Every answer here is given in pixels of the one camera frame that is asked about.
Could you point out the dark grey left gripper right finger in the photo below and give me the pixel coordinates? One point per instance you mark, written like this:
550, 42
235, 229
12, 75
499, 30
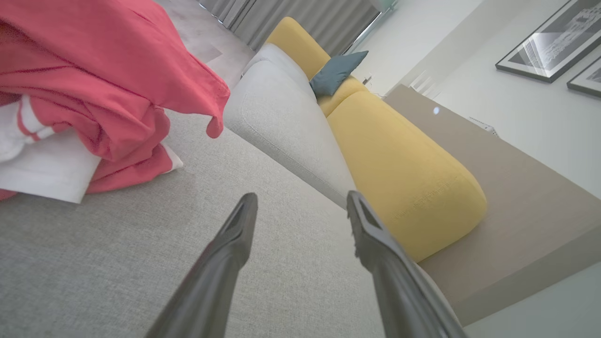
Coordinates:
399, 281

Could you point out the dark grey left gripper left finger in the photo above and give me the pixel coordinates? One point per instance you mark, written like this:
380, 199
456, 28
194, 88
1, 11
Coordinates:
211, 277

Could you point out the red shorts with white trim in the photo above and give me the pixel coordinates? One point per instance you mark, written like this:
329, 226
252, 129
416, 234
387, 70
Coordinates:
136, 164

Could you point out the red basketball jersey number 23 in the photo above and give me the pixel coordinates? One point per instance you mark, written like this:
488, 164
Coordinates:
94, 56

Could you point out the large grey sofa seat cushion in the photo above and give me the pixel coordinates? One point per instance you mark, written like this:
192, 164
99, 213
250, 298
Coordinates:
117, 263

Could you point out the yellow sofa backrest cushion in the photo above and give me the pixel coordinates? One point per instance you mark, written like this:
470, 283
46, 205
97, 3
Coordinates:
408, 178
296, 42

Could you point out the beige wooden panel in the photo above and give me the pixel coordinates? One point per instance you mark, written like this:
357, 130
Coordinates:
530, 211

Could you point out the teal throw pillow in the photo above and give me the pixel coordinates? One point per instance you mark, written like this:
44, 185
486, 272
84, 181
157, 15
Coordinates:
335, 72

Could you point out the grey curtain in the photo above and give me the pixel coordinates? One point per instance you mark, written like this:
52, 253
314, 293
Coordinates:
305, 19

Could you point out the small black framed picture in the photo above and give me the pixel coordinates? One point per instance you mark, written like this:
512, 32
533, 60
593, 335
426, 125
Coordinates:
589, 80

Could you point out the large black framed picture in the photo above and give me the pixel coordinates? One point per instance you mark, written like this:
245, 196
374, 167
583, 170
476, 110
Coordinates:
554, 40

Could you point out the small white wall device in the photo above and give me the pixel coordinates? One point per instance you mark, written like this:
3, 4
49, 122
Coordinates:
483, 126

